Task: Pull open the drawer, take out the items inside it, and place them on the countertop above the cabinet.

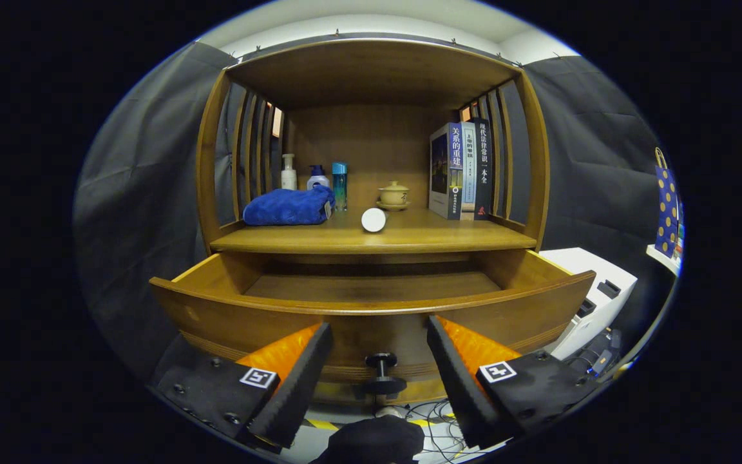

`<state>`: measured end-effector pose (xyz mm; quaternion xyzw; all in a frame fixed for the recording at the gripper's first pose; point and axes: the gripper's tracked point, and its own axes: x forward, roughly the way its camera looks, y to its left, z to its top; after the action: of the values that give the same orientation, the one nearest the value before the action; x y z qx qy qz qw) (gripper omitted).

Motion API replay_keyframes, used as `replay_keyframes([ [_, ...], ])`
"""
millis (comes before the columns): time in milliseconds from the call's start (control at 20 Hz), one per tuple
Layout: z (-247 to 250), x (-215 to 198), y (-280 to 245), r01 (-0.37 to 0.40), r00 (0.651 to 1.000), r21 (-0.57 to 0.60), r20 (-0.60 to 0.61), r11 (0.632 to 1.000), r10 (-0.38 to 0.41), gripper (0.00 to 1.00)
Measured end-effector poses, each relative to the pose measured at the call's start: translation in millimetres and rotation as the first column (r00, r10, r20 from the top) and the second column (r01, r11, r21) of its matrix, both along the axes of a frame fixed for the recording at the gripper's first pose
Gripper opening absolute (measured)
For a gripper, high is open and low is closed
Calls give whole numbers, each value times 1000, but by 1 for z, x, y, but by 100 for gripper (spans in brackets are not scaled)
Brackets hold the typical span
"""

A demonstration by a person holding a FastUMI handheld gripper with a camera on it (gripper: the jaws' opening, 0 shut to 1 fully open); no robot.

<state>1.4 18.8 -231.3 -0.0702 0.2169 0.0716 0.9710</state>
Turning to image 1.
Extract white shelf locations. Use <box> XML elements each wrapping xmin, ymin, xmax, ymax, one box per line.
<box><xmin>645</xmin><ymin>245</ymin><xmax>681</xmax><ymax>276</ymax></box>

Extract wooden cabinet with slatted sides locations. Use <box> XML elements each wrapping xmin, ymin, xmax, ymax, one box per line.
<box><xmin>195</xmin><ymin>37</ymin><xmax>551</xmax><ymax>407</ymax></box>

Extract book with blue spine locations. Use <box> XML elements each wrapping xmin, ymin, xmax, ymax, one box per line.
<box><xmin>429</xmin><ymin>122</ymin><xmax>463</xmax><ymax>221</ymax></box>

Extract yellow lidded tea cup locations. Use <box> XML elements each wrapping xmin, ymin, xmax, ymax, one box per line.
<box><xmin>376</xmin><ymin>180</ymin><xmax>410</xmax><ymax>211</ymax></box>

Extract tangled floor cables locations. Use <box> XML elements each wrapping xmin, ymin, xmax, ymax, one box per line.
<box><xmin>403</xmin><ymin>398</ymin><xmax>475</xmax><ymax>461</ymax></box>

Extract wooden countertop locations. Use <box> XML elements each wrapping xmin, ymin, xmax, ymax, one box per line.
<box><xmin>209</xmin><ymin>208</ymin><xmax>538</xmax><ymax>254</ymax></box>

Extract wooden drawer with black knob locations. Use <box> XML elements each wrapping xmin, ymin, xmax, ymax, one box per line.
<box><xmin>149</xmin><ymin>250</ymin><xmax>597</xmax><ymax>405</ymax></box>

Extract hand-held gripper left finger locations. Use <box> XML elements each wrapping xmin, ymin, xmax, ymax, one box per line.
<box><xmin>152</xmin><ymin>322</ymin><xmax>334</xmax><ymax>450</ymax></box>

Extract dark cloth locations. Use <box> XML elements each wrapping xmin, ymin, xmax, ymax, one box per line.
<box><xmin>310</xmin><ymin>416</ymin><xmax>425</xmax><ymax>464</ymax></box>

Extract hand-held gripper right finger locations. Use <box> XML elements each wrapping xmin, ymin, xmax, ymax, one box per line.
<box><xmin>426</xmin><ymin>314</ymin><xmax>604</xmax><ymax>450</ymax></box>

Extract teal clear bottle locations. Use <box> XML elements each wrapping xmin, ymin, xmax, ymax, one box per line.
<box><xmin>332</xmin><ymin>162</ymin><xmax>348</xmax><ymax>212</ymax></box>

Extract blue folded towel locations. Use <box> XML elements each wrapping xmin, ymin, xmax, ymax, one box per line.
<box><xmin>243</xmin><ymin>184</ymin><xmax>336</xmax><ymax>226</ymax></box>

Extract black backdrop cloth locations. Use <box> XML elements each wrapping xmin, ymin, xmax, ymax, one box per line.
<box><xmin>73</xmin><ymin>42</ymin><xmax>674</xmax><ymax>381</ymax></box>

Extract blue gold-dotted gift bag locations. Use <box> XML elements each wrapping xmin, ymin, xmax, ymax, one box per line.
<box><xmin>653</xmin><ymin>147</ymin><xmax>681</xmax><ymax>258</ymax></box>

